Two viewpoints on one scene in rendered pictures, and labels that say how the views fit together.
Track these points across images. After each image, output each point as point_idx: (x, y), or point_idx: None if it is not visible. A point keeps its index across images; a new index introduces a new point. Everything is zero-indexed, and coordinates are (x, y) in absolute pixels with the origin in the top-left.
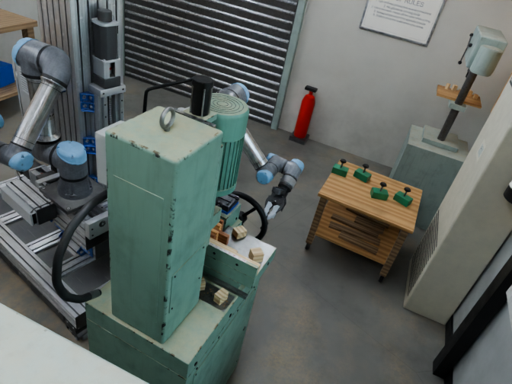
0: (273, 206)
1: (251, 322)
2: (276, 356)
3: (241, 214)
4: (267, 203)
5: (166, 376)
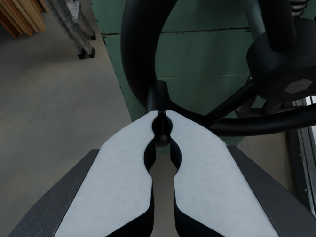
0: (143, 191)
1: (155, 219)
2: None
3: (299, 30)
4: (253, 189)
5: None
